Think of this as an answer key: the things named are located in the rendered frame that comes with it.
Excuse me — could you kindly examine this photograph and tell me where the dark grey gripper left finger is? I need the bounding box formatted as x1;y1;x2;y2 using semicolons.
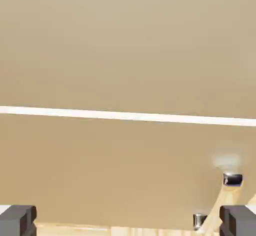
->
0;205;38;236

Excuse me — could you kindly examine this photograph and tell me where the curved shiny metal handle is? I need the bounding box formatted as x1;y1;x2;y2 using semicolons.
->
192;171;244;232

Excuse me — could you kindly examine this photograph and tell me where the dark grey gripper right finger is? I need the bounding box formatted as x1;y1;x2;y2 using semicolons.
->
219;205;256;236

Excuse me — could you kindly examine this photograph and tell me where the tan cabinet door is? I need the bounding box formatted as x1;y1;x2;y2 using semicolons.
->
0;113;256;232
0;0;256;119

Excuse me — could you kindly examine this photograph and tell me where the tan wooden cabinet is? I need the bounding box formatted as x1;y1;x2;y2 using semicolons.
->
0;0;256;232

